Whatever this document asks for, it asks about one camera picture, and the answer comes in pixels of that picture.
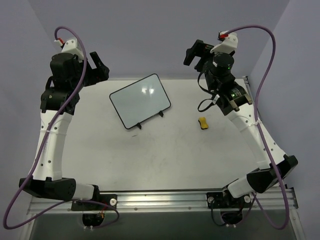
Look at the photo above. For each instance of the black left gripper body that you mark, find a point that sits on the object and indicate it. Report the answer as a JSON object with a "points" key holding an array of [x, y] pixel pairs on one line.
{"points": [[96, 69]]}

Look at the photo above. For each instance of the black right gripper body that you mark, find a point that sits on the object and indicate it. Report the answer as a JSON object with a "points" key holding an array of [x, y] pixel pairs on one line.
{"points": [[196, 53]]}

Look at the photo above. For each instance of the small white whiteboard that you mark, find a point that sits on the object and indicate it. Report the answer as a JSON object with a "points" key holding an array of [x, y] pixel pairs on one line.
{"points": [[140, 101]]}

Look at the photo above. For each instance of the yellow bone-shaped eraser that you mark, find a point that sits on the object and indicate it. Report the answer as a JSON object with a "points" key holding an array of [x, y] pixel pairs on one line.
{"points": [[203, 123]]}

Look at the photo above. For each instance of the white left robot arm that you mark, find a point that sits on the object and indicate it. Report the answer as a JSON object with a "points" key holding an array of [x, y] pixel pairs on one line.
{"points": [[58, 103]]}

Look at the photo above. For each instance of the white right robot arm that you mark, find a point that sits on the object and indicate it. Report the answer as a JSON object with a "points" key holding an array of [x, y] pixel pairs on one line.
{"points": [[274, 165]]}

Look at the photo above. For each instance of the black whiteboard stand foot right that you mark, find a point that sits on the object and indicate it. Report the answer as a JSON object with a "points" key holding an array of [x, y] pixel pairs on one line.
{"points": [[161, 114]]}

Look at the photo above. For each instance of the black whiteboard stand foot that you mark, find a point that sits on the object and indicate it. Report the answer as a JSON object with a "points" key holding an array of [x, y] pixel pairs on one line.
{"points": [[140, 125], [161, 114]]}

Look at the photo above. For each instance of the black whiteboard stand foot left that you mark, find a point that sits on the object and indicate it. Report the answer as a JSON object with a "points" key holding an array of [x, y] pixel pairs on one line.
{"points": [[140, 125]]}

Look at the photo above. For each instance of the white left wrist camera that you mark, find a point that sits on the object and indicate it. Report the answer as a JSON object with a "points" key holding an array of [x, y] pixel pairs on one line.
{"points": [[71, 46]]}

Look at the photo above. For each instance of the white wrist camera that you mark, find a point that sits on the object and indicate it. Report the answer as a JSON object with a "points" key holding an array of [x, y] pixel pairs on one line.
{"points": [[228, 43], [71, 46]]}

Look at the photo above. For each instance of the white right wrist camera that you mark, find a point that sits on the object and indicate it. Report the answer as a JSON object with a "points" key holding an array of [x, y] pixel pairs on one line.
{"points": [[228, 43]]}

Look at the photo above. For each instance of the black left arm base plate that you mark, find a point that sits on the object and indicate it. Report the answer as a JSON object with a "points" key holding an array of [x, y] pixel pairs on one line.
{"points": [[102, 203]]}

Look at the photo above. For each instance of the aluminium front rail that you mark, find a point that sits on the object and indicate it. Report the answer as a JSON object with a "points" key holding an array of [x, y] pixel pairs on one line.
{"points": [[162, 202]]}

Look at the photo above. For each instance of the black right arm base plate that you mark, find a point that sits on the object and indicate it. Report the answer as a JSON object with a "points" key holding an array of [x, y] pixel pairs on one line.
{"points": [[224, 200]]}

